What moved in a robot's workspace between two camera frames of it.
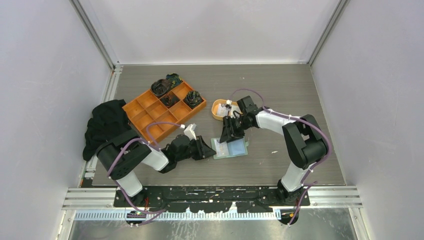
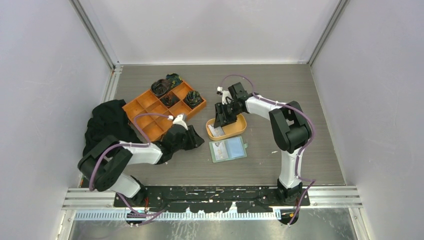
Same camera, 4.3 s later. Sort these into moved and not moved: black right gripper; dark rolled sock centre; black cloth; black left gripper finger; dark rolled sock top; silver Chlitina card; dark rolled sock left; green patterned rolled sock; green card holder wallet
Moved: silver Chlitina card; black right gripper; black left gripper finger
Not moved: green card holder wallet; dark rolled sock top; green patterned rolled sock; dark rolled sock left; dark rolled sock centre; black cloth
